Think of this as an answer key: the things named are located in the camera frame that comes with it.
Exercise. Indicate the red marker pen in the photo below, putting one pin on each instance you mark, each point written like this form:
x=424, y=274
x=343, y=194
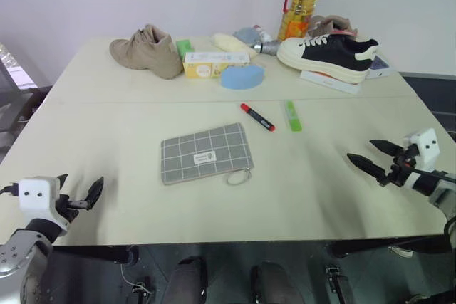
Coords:
x=257, y=117

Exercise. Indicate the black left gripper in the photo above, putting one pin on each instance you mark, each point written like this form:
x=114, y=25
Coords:
x=67, y=208

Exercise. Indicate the large cooking oil bottle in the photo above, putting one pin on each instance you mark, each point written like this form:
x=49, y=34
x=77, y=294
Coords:
x=301, y=8

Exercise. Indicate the tan suede boot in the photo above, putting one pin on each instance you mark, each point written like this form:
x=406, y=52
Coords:
x=149, y=55

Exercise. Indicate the tan boot with pink trim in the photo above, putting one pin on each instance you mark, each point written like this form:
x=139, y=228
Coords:
x=333, y=24

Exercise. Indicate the black white platform sneaker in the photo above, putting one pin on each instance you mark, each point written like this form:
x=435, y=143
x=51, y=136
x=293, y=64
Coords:
x=327, y=56

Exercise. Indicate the grey blue cloth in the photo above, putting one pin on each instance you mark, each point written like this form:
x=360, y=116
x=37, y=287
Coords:
x=246, y=34

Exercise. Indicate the blue sponge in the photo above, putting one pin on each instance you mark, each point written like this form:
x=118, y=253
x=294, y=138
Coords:
x=242, y=78

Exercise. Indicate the small white red-capped bottle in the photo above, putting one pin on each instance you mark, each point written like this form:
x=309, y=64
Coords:
x=263, y=33

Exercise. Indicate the dark metal rack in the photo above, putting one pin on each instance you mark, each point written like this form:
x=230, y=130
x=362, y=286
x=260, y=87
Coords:
x=14, y=104

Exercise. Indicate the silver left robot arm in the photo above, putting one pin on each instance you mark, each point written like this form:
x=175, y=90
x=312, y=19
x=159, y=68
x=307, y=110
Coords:
x=21, y=257

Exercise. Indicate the yellow white cardboard box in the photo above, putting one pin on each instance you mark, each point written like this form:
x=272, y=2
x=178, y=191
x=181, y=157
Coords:
x=203, y=67

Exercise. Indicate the white shoe on floor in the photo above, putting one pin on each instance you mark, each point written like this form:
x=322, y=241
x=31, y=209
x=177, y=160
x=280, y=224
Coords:
x=400, y=251

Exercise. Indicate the black clamp bracket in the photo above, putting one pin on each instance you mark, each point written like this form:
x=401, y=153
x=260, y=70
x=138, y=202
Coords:
x=336, y=282

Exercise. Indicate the green highlighter pen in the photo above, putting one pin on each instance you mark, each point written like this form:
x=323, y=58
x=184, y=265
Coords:
x=293, y=116

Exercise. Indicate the green sponge block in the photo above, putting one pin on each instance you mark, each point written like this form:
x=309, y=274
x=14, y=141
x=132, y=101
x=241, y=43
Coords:
x=184, y=47

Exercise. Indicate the flat white box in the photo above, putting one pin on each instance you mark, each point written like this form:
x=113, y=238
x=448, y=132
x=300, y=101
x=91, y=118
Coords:
x=331, y=83

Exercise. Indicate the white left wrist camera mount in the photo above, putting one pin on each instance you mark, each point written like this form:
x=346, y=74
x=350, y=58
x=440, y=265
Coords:
x=35, y=193

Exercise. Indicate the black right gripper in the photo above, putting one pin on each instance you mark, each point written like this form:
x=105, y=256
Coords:
x=400, y=170

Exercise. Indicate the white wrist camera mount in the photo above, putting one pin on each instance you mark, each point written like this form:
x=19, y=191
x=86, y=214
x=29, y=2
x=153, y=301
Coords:
x=425, y=149
x=35, y=193

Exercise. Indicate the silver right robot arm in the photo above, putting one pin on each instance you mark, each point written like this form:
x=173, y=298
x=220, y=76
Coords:
x=441, y=193

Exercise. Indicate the white blue device box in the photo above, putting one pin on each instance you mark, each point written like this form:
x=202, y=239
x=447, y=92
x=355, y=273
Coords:
x=378, y=67

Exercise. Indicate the grey checked pencil pouch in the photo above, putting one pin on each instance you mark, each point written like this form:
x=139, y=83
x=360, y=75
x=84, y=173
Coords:
x=206, y=152

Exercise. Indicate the cream fluffy cloth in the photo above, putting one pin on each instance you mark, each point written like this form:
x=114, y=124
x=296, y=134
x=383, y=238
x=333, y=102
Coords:
x=231, y=43

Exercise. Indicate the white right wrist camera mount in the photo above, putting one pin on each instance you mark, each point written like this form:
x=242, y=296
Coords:
x=425, y=149

